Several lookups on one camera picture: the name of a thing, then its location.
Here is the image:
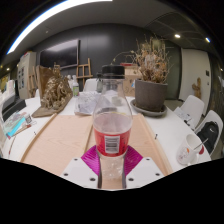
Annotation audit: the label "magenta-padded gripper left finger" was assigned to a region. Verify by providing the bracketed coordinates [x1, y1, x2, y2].
[60, 144, 103, 190]

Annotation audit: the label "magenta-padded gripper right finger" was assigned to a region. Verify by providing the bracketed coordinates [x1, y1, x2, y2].
[121, 144, 165, 190]

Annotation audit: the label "clear red-labelled drink bottle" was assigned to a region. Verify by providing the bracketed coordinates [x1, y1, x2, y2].
[92, 64, 134, 182]

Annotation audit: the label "light wooden board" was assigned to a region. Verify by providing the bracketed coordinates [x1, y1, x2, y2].
[20, 113, 174, 177]

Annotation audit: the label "white mug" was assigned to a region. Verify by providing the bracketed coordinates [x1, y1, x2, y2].
[175, 133, 205, 167]

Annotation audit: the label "grey pot saucer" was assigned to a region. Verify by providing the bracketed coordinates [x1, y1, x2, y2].
[129, 98, 168, 118]

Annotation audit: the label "metal spoon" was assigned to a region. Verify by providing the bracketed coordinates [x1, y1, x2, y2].
[191, 138, 209, 152]

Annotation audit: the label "plastic-wrapped papers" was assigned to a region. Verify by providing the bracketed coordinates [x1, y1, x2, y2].
[73, 90, 124, 117]

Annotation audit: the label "loose white papers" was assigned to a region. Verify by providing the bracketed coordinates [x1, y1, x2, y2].
[173, 106, 194, 128]

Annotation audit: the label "grey pot with dried plant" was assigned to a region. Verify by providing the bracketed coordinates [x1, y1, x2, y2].
[131, 34, 172, 113]

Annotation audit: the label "colourful booklets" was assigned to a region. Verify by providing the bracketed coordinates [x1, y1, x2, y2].
[3, 110, 38, 139]

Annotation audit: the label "green-labelled small bottle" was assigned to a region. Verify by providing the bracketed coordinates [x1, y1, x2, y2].
[72, 74, 80, 98]

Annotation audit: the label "white shell chair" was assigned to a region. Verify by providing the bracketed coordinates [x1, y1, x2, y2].
[83, 78, 99, 93]
[179, 94, 205, 131]
[194, 109, 224, 159]

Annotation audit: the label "carved wooden relief sculpture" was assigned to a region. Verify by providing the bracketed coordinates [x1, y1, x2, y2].
[31, 64, 74, 118]

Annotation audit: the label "cardboard box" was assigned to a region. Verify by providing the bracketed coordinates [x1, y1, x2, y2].
[122, 68, 143, 98]

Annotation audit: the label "grey spray bottle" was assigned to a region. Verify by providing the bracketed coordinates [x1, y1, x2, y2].
[95, 71, 104, 93]

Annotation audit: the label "black flat device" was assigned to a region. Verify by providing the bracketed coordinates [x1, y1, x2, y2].
[1, 96, 28, 122]

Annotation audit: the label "wooden figure sculpture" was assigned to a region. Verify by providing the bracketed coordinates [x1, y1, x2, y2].
[191, 77, 203, 100]

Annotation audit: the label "wooden easel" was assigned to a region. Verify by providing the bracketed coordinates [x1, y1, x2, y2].
[75, 57, 94, 88]

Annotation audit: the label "white display board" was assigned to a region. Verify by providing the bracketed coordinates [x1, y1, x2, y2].
[16, 50, 38, 100]

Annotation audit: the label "dark wall screen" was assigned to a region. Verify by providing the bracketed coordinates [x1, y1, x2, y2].
[39, 39, 81, 69]

